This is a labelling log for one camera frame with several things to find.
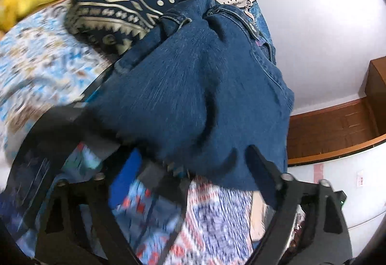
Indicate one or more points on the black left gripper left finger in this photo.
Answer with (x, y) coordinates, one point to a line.
(78, 226)

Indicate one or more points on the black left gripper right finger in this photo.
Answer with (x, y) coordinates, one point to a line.
(308, 226)

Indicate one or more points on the blue denim jeans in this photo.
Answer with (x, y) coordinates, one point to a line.
(198, 90)

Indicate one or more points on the white sliding wardrobe door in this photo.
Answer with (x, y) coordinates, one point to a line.
(362, 178)

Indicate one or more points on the patchwork patterned bedspread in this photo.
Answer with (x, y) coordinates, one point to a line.
(168, 214)

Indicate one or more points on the brown wooden wardrobe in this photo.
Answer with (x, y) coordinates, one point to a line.
(341, 130)

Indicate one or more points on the navy patterned cloth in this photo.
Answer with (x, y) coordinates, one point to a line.
(114, 26)

